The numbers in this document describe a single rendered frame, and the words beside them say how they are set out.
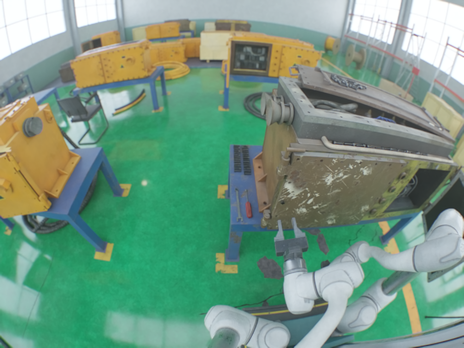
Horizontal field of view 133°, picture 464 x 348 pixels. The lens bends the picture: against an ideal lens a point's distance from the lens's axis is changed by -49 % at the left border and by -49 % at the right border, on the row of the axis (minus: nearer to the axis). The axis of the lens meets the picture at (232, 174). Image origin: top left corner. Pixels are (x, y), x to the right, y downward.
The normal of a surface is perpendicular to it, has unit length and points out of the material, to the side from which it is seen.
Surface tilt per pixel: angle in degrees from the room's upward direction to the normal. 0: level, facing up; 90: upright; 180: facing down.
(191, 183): 0
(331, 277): 48
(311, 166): 90
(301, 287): 35
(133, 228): 0
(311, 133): 90
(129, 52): 90
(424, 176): 90
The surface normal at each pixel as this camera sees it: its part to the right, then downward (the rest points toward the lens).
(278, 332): 0.14, -0.60
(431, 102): -1.00, -0.05
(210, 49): 0.04, 0.72
